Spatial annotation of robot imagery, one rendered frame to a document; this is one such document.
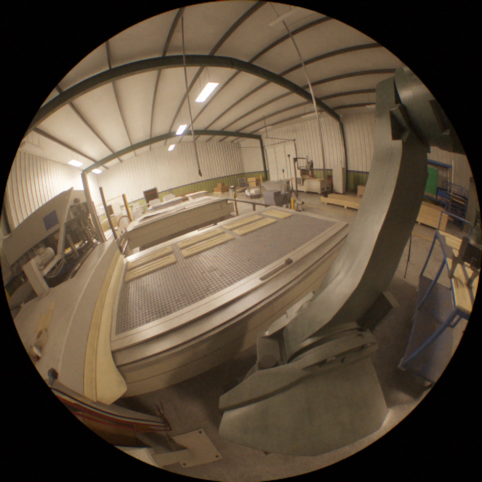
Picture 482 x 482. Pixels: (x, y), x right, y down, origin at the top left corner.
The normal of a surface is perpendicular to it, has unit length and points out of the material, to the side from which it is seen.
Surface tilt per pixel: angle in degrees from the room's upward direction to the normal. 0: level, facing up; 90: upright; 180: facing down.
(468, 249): 90
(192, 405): 0
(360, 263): 69
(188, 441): 0
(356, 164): 90
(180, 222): 90
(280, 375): 24
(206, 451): 0
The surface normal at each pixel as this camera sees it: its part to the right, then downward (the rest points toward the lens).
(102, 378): 0.39, -0.92
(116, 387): 0.22, -0.91
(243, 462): -0.15, -0.89
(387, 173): -0.98, -0.21
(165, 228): 0.53, 0.29
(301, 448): -0.41, -0.83
